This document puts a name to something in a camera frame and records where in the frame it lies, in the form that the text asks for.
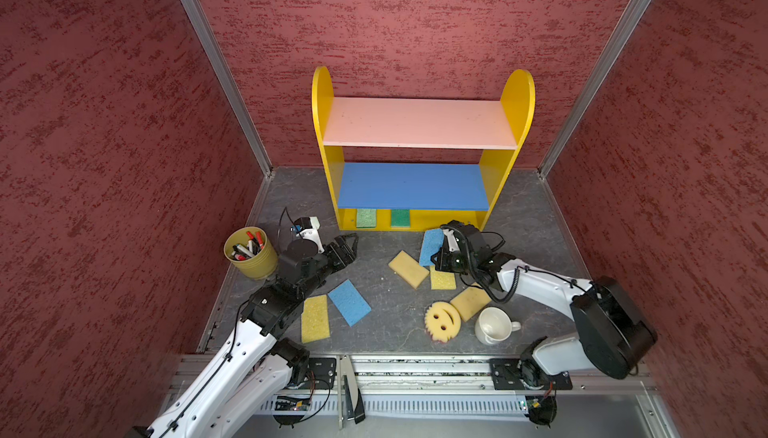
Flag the green cellulose sponge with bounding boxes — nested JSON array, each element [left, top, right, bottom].
[[355, 208, 377, 229]]

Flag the yellow cellulose sponge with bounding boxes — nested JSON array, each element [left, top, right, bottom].
[[430, 266, 456, 290], [301, 295, 330, 344]]

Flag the white mug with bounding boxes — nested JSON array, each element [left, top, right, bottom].
[[474, 307, 522, 346]]

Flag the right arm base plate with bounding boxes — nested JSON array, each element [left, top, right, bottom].
[[489, 358, 573, 392]]

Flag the tan sponge middle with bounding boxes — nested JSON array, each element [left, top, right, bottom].
[[388, 251, 429, 289]]

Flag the smiley face yellow sponge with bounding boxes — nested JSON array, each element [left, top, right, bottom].
[[424, 301, 462, 343]]

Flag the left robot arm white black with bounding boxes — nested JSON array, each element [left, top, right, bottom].
[[127, 233, 359, 437]]

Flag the tan sponge green scrub back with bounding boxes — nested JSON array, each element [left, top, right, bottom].
[[390, 209, 411, 228]]

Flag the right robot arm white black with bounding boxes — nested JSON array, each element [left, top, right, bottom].
[[430, 220, 658, 390]]

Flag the yellow-green pen cup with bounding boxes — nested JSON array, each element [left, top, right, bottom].
[[223, 226, 278, 280]]

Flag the tan sponge near mug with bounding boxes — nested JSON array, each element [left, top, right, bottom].
[[450, 287, 491, 322]]

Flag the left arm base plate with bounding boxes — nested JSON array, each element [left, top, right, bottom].
[[287, 356, 337, 390]]

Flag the yellow shelf with coloured boards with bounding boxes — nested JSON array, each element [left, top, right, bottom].
[[311, 66, 536, 232]]

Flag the blue sponge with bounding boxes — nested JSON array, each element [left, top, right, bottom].
[[419, 228, 445, 267], [328, 280, 371, 327]]

